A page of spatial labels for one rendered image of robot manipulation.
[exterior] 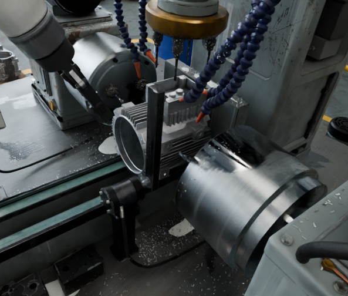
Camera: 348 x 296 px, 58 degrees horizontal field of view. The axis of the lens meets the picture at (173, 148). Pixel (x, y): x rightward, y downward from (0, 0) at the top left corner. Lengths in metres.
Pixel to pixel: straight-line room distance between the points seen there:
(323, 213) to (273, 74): 0.40
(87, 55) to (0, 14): 0.43
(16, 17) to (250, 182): 0.47
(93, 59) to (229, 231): 0.62
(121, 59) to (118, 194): 0.43
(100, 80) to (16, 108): 0.57
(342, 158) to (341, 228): 0.84
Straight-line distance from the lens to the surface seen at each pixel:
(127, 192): 0.67
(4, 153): 1.20
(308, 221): 0.53
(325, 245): 0.39
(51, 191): 0.86
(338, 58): 1.01
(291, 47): 0.79
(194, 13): 0.68
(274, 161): 0.60
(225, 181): 0.58
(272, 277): 0.53
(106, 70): 0.94
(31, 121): 1.33
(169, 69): 0.94
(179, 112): 0.78
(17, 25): 0.61
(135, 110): 0.78
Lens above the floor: 1.53
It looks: 39 degrees down
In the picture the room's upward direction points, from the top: 6 degrees clockwise
